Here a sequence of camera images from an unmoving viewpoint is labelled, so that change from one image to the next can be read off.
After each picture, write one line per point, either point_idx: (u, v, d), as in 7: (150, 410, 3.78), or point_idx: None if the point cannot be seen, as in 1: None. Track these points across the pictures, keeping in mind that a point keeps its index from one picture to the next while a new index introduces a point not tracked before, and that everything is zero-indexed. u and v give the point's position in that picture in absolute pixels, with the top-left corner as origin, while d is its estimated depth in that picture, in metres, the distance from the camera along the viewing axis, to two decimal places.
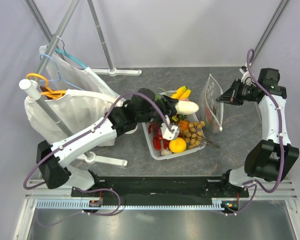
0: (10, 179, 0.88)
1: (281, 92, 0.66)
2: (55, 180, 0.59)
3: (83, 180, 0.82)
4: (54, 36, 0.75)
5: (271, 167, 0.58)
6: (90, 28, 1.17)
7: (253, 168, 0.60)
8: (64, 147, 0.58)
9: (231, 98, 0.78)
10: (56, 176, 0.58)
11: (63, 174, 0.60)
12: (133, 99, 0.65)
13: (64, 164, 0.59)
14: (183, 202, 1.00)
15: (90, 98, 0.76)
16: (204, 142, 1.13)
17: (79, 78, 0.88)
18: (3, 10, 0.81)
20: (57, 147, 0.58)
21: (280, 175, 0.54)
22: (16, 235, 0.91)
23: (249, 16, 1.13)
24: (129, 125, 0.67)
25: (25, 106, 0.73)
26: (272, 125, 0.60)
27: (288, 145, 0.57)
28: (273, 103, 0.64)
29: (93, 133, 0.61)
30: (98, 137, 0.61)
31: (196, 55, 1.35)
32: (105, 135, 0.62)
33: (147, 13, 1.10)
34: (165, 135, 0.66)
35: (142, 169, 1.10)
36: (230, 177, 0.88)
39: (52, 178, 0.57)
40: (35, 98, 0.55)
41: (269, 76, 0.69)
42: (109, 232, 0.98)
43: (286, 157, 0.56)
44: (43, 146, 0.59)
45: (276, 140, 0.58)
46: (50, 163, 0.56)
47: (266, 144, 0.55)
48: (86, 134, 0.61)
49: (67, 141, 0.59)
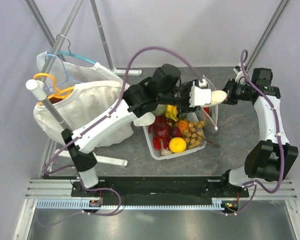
0: (10, 179, 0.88)
1: (274, 92, 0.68)
2: (81, 164, 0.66)
3: (91, 175, 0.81)
4: (59, 35, 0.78)
5: (272, 167, 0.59)
6: (91, 28, 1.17)
7: (254, 170, 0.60)
8: (82, 135, 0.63)
9: (225, 98, 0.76)
10: (80, 161, 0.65)
11: (87, 159, 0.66)
12: (156, 76, 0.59)
13: (87, 149, 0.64)
14: (183, 202, 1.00)
15: (97, 89, 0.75)
16: (204, 142, 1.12)
17: (85, 76, 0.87)
18: (4, 10, 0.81)
20: (76, 136, 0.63)
21: (282, 174, 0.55)
22: (16, 235, 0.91)
23: (250, 16, 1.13)
24: (149, 105, 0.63)
25: (36, 116, 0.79)
26: (269, 125, 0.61)
27: (286, 144, 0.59)
28: (268, 104, 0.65)
29: (109, 118, 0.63)
30: (114, 121, 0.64)
31: (196, 55, 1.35)
32: (121, 119, 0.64)
33: (147, 12, 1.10)
34: (196, 97, 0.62)
35: (142, 169, 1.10)
36: (230, 178, 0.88)
39: (77, 163, 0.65)
40: (40, 98, 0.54)
41: (262, 75, 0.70)
42: (109, 232, 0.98)
43: (286, 156, 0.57)
44: (65, 135, 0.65)
45: (275, 140, 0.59)
46: (72, 151, 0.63)
47: (265, 145, 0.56)
48: (103, 120, 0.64)
49: (85, 129, 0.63)
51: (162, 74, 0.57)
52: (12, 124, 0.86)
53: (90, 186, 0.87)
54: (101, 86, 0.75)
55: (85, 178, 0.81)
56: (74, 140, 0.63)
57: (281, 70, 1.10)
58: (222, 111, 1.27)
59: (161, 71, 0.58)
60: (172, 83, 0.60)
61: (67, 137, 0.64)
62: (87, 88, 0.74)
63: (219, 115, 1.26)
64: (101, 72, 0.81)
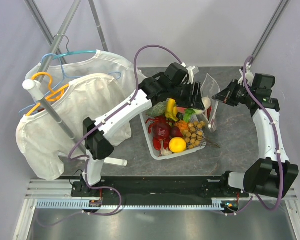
0: (10, 179, 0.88)
1: (273, 105, 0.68)
2: (103, 153, 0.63)
3: (99, 170, 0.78)
4: (56, 36, 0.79)
5: (272, 185, 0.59)
6: (90, 28, 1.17)
7: (253, 187, 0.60)
8: (106, 121, 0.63)
9: (225, 98, 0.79)
10: (103, 149, 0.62)
11: (109, 147, 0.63)
12: (169, 70, 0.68)
13: (109, 136, 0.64)
14: (183, 202, 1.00)
15: (87, 83, 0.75)
16: (204, 142, 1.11)
17: (87, 71, 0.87)
18: (3, 10, 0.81)
20: (100, 122, 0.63)
21: (281, 194, 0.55)
22: (16, 235, 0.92)
23: (250, 15, 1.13)
24: (163, 94, 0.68)
25: (21, 134, 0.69)
26: (268, 142, 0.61)
27: (286, 162, 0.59)
28: (267, 118, 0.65)
29: (130, 105, 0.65)
30: (136, 109, 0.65)
31: (195, 55, 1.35)
32: (141, 106, 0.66)
33: (147, 12, 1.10)
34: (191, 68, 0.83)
35: (142, 169, 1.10)
36: (230, 180, 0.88)
39: (99, 150, 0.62)
40: (38, 98, 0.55)
41: (263, 84, 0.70)
42: (109, 232, 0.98)
43: (286, 175, 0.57)
44: (87, 123, 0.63)
45: (274, 158, 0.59)
46: (96, 136, 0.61)
47: (265, 164, 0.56)
48: (124, 108, 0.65)
49: (108, 115, 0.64)
51: (176, 68, 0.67)
52: (12, 124, 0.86)
53: (93, 183, 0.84)
54: (91, 79, 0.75)
55: (92, 174, 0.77)
56: (98, 126, 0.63)
57: (281, 70, 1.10)
58: (222, 111, 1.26)
59: (174, 67, 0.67)
60: (181, 76, 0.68)
61: (91, 124, 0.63)
62: (81, 82, 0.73)
63: (219, 115, 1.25)
64: (104, 58, 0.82)
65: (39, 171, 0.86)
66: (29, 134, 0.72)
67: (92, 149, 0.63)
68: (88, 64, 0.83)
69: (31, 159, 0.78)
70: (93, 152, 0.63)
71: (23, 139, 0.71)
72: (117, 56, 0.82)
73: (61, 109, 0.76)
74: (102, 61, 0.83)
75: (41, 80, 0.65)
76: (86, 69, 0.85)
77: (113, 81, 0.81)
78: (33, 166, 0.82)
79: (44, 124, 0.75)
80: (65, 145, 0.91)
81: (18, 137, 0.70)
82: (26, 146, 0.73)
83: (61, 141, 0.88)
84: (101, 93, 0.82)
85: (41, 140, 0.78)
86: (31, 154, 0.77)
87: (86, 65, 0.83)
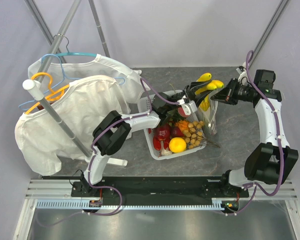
0: (9, 179, 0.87)
1: (275, 95, 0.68)
2: (116, 145, 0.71)
3: (101, 170, 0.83)
4: (56, 36, 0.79)
5: (272, 171, 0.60)
6: (91, 27, 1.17)
7: (253, 172, 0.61)
8: (132, 118, 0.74)
9: (227, 96, 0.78)
10: (120, 140, 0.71)
11: (120, 143, 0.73)
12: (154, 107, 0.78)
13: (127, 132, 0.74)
14: (183, 202, 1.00)
15: (88, 85, 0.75)
16: (204, 143, 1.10)
17: (87, 73, 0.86)
18: (3, 10, 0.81)
20: (128, 116, 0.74)
21: (281, 178, 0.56)
22: (16, 235, 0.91)
23: (250, 15, 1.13)
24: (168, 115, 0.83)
25: (19, 130, 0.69)
26: (270, 128, 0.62)
27: (286, 147, 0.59)
28: (269, 106, 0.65)
29: (147, 116, 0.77)
30: (150, 120, 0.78)
31: (195, 55, 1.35)
32: (154, 120, 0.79)
33: (146, 12, 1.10)
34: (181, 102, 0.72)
35: (142, 169, 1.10)
36: (230, 178, 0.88)
39: (116, 141, 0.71)
40: (38, 98, 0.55)
41: (264, 78, 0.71)
42: (109, 232, 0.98)
43: (286, 159, 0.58)
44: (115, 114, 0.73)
45: (275, 143, 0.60)
46: (123, 126, 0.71)
47: (265, 147, 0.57)
48: (143, 115, 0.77)
49: (134, 114, 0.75)
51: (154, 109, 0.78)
52: (12, 124, 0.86)
53: (94, 183, 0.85)
54: (93, 81, 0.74)
55: (95, 173, 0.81)
56: (125, 119, 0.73)
57: (281, 69, 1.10)
58: (222, 111, 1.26)
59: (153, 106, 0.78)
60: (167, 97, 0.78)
61: (118, 116, 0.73)
62: (82, 84, 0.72)
63: (219, 115, 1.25)
64: (104, 63, 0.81)
65: (36, 168, 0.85)
66: (28, 132, 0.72)
67: (110, 139, 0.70)
68: (88, 66, 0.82)
69: (28, 156, 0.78)
70: (110, 142, 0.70)
71: (21, 136, 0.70)
72: (117, 63, 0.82)
73: (61, 109, 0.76)
74: (102, 66, 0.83)
75: (41, 80, 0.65)
76: (86, 70, 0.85)
77: (115, 83, 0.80)
78: (30, 164, 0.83)
79: (44, 123, 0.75)
80: (64, 144, 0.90)
81: (17, 133, 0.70)
82: (24, 143, 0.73)
83: (60, 140, 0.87)
84: (101, 94, 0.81)
85: (39, 138, 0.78)
86: (28, 151, 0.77)
87: (86, 67, 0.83)
